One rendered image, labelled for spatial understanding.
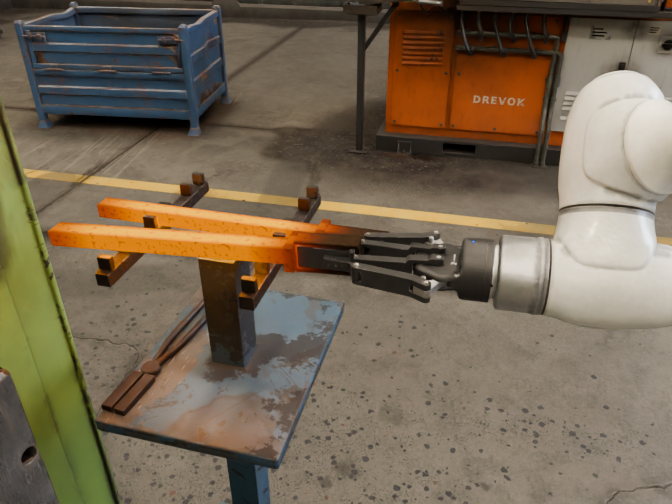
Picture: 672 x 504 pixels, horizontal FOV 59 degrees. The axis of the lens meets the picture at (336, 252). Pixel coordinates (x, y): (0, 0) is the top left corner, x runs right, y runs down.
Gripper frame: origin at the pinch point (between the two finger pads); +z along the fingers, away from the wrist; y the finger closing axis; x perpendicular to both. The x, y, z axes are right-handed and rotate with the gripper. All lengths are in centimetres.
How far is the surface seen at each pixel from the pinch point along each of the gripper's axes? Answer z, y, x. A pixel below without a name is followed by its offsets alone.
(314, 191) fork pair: 8.8, 25.7, -4.2
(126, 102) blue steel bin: 219, 296, -82
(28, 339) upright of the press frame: 58, 7, -29
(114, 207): 37.2, 11.1, -2.7
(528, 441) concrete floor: -42, 76, -108
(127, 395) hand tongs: 32.8, -2.6, -28.7
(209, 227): 21.2, 10.7, -4.3
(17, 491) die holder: 42, -19, -34
